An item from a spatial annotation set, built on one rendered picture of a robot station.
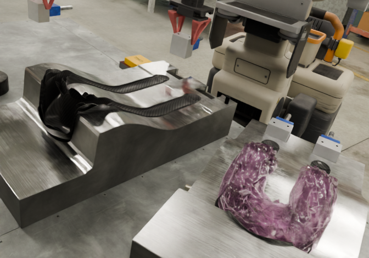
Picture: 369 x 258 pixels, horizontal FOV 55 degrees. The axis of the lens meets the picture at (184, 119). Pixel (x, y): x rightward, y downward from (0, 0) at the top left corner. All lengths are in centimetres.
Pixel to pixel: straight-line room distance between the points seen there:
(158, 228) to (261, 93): 76
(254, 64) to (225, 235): 77
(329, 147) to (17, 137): 61
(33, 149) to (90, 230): 17
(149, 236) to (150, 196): 21
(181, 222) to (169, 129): 25
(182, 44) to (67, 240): 58
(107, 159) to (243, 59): 68
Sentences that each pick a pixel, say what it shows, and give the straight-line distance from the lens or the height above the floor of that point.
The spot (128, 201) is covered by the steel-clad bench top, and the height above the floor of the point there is 80.
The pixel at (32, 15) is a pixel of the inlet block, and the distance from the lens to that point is 114.
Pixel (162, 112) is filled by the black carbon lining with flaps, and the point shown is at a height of 88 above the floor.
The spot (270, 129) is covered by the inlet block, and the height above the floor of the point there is 87.
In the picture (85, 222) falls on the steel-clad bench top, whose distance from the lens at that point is 61.
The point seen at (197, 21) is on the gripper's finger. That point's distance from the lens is 91.
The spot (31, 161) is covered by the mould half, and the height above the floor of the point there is 86.
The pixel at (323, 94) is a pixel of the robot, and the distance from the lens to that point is 140.
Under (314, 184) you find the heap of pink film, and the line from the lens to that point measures 62.
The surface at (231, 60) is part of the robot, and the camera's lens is 119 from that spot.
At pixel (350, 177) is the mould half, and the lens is 79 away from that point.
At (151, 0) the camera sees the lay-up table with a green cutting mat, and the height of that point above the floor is 15.
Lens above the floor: 125
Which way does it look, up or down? 31 degrees down
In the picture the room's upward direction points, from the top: 12 degrees clockwise
